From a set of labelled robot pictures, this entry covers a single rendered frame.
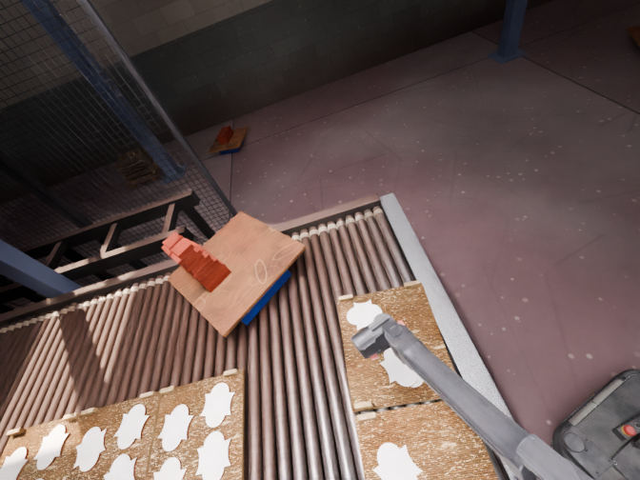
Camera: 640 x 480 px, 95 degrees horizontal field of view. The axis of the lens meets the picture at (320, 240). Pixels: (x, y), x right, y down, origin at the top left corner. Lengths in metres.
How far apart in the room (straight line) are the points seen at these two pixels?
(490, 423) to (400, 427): 0.49
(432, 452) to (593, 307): 1.66
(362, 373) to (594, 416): 1.16
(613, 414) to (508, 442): 1.38
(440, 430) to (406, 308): 0.40
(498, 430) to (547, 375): 1.58
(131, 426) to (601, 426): 1.95
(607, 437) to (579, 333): 0.62
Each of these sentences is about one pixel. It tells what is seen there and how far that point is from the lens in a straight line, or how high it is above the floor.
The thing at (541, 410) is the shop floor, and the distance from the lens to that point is 2.14.
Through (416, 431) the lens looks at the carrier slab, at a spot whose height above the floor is 0.94.
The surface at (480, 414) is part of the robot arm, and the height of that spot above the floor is 1.38.
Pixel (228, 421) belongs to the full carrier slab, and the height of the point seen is 0.94.
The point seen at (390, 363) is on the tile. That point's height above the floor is 0.98.
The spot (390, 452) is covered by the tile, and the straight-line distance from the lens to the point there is 1.08.
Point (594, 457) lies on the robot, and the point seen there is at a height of 0.28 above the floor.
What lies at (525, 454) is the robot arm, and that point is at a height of 1.45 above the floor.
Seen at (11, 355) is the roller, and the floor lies 0.91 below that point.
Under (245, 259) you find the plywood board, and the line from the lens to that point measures 1.41.
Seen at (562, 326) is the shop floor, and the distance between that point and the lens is 2.35.
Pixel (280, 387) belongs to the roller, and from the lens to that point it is 1.22.
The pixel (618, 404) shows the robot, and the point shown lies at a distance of 2.01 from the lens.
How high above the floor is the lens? 2.02
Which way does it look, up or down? 48 degrees down
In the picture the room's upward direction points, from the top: 23 degrees counter-clockwise
